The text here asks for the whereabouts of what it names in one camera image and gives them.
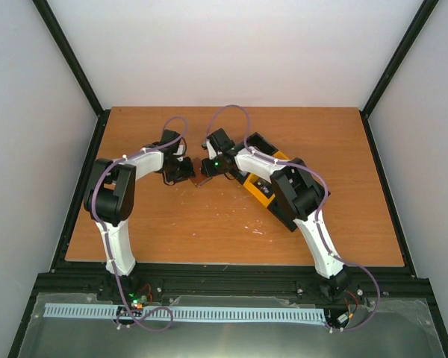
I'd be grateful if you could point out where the light blue cable duct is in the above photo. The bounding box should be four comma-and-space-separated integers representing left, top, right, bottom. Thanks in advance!
43, 303, 326, 325

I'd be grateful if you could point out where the yellow card bin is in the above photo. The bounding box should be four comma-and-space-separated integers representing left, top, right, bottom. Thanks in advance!
236, 147, 289, 208

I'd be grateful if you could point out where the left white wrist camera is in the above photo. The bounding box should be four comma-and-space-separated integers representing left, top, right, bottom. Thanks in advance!
174, 144, 187, 157

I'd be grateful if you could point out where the black aluminium frame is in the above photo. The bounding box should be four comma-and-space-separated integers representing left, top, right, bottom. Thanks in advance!
9, 1, 448, 357

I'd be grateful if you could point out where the purple cable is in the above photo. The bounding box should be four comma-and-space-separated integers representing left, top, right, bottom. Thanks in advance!
205, 104, 382, 333
91, 116, 190, 332

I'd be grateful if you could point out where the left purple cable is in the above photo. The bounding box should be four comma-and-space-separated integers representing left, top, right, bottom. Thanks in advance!
91, 116, 190, 332

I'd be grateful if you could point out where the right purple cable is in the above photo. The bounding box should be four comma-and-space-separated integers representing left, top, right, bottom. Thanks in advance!
205, 104, 382, 333

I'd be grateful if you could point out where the black bin with blue cards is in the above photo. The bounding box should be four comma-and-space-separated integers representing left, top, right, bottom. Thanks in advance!
267, 200, 297, 232

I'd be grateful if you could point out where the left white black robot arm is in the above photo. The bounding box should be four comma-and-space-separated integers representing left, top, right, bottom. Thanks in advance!
83, 130, 195, 301

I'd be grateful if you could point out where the black bin with red cards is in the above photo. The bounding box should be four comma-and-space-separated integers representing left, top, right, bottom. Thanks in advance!
246, 132, 278, 156

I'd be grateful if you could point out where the left electronics board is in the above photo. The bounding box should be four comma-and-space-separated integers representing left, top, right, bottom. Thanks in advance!
128, 283, 153, 310

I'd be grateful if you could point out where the right electronics connector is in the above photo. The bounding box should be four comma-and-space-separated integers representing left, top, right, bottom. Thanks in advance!
335, 289, 363, 324

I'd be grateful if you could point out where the brown leather card holder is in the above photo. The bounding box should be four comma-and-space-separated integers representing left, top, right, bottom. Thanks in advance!
190, 157, 213, 188

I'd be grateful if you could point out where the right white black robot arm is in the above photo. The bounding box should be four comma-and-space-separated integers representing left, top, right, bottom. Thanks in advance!
201, 128, 350, 301

